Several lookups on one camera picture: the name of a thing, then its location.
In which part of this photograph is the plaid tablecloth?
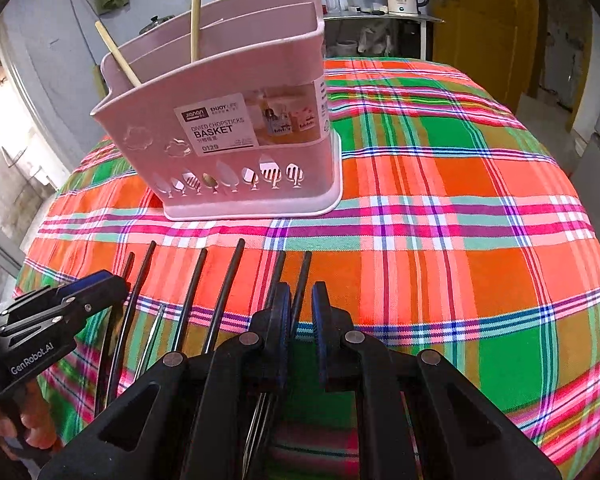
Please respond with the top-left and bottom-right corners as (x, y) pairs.
(12, 56), (600, 480)

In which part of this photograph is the white side table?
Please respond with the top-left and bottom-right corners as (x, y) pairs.
(322, 12), (446, 61)

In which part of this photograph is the yellow door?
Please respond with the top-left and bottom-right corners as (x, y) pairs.
(427, 0), (541, 106)

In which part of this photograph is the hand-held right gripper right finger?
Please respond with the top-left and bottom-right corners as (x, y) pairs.
(311, 281), (563, 480)

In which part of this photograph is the bamboo chopstick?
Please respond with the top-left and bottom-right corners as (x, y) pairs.
(94, 20), (142, 87)
(190, 0), (206, 63)

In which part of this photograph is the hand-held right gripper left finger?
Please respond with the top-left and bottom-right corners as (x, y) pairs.
(37, 282), (292, 480)

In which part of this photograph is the person's left hand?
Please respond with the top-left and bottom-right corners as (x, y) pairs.
(0, 399), (59, 480)

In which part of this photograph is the pink chopstick basket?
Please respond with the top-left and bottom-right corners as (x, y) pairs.
(91, 0), (342, 221)

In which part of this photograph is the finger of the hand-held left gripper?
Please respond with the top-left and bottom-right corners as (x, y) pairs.
(0, 275), (129, 342)
(2, 270), (117, 319)

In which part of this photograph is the white plastic bag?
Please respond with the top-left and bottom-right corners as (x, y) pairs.
(357, 25), (396, 56)

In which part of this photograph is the dark pot with lid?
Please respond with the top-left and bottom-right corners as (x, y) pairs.
(140, 14), (176, 36)

